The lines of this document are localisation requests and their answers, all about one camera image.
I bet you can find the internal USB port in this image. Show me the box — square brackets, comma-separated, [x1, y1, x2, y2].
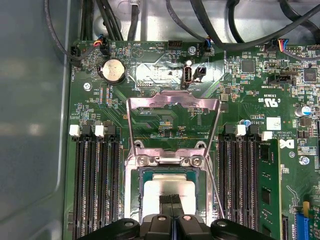
[183, 65, 194, 89]

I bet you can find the CPU socket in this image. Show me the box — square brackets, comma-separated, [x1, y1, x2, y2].
[123, 139, 216, 221]

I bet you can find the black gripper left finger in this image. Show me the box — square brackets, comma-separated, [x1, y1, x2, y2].
[76, 194, 174, 240]

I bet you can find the blue expansion slot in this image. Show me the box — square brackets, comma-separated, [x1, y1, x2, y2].
[294, 211, 312, 240]

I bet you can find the green RAM stick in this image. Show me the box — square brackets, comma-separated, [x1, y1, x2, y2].
[257, 139, 283, 240]

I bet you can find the black square chip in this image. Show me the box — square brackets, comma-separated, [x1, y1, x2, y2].
[241, 59, 255, 74]
[303, 67, 318, 82]

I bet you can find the silver coin cell battery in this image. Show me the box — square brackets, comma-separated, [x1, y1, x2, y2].
[97, 57, 127, 85]

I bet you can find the thin wire locking lever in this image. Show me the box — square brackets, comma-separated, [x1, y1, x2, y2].
[205, 154, 227, 221]

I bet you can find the black grey PC case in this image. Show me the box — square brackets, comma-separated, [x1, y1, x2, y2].
[0, 0, 320, 240]

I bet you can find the metal socket cover frame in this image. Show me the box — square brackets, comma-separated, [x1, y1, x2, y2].
[126, 90, 223, 167]

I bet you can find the silver topped green CPU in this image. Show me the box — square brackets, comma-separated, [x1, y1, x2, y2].
[138, 168, 202, 220]

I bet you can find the green motherboard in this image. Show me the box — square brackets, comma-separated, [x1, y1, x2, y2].
[63, 39, 320, 240]

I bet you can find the silver blue capacitor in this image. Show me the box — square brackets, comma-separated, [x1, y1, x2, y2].
[294, 105, 312, 118]

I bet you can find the coloured fan wire plug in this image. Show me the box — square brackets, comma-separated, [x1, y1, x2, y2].
[266, 37, 287, 53]
[93, 33, 111, 57]
[202, 36, 215, 59]

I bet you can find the black cable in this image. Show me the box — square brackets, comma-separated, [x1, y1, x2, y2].
[44, 0, 83, 62]
[96, 0, 124, 42]
[226, 0, 246, 44]
[79, 0, 95, 41]
[188, 0, 320, 51]

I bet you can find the black RAM slot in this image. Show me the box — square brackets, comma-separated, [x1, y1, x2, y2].
[81, 124, 98, 240]
[217, 124, 235, 240]
[232, 124, 248, 240]
[94, 124, 109, 240]
[246, 124, 260, 240]
[106, 124, 121, 240]
[68, 124, 86, 240]

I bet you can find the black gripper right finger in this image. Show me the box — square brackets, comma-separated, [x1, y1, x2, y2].
[172, 194, 274, 240]

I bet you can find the white board sticker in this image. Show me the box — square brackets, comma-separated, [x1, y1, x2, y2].
[266, 116, 282, 131]

